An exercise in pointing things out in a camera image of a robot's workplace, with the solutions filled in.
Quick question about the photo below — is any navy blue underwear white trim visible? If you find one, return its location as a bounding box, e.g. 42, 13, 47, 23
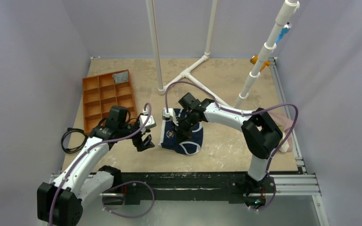
159, 120, 204, 155

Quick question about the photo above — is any white PVC pipe frame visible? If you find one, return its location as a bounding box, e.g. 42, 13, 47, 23
145, 0, 227, 105

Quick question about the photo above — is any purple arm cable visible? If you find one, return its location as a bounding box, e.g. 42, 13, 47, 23
48, 102, 152, 226
164, 81, 299, 172

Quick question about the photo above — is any orange compartment tray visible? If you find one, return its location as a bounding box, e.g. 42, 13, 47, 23
82, 69, 138, 134

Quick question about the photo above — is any pink cloth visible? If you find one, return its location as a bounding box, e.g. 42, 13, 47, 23
269, 111, 293, 153

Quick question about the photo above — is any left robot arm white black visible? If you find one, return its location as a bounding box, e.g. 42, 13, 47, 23
37, 103, 156, 226

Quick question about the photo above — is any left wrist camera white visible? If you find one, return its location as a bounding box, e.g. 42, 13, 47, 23
137, 108, 156, 135

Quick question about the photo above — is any black coiled cable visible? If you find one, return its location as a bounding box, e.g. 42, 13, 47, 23
60, 127, 89, 154

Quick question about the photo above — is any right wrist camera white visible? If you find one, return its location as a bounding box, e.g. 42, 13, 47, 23
162, 107, 178, 125

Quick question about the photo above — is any aluminium extrusion frame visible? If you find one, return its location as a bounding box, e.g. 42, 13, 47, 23
45, 56, 330, 226

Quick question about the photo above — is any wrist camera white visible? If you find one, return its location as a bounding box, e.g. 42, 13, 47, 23
162, 107, 178, 125
137, 108, 156, 135

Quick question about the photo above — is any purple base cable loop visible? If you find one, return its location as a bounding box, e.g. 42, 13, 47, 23
102, 180, 156, 218

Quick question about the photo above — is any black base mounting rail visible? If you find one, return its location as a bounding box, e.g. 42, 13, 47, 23
102, 171, 276, 207

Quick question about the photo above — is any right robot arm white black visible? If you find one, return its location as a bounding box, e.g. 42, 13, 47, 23
173, 93, 283, 192

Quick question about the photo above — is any grey folded cloth in tray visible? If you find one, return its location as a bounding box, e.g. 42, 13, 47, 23
112, 71, 129, 84

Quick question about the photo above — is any white PVC angled pole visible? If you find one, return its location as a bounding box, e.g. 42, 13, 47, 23
234, 0, 300, 107

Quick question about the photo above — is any orange clamp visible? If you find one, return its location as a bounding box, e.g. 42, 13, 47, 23
250, 55, 272, 72

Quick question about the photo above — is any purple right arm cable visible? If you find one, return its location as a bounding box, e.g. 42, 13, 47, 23
164, 81, 299, 172

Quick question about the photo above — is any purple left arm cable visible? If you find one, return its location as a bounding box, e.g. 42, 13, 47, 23
48, 102, 152, 226

